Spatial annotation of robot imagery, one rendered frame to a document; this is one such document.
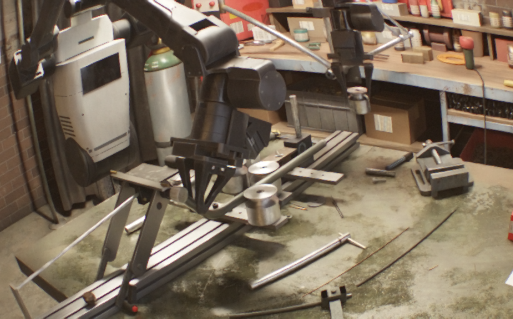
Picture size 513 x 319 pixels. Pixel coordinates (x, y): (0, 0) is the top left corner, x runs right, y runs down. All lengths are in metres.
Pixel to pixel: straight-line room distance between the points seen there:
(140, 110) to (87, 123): 2.33
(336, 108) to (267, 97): 1.78
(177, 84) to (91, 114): 1.38
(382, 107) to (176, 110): 1.03
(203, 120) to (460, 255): 0.47
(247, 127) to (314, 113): 1.77
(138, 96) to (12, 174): 1.15
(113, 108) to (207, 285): 0.80
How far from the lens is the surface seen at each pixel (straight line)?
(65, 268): 1.01
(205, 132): 0.85
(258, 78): 0.80
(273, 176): 0.99
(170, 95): 2.86
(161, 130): 2.92
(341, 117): 2.59
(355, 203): 1.05
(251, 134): 0.91
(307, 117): 2.69
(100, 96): 1.54
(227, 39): 0.85
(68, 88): 1.51
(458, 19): 2.75
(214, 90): 0.85
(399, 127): 2.44
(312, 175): 1.08
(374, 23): 1.12
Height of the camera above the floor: 1.35
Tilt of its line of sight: 21 degrees down
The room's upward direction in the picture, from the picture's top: 10 degrees counter-clockwise
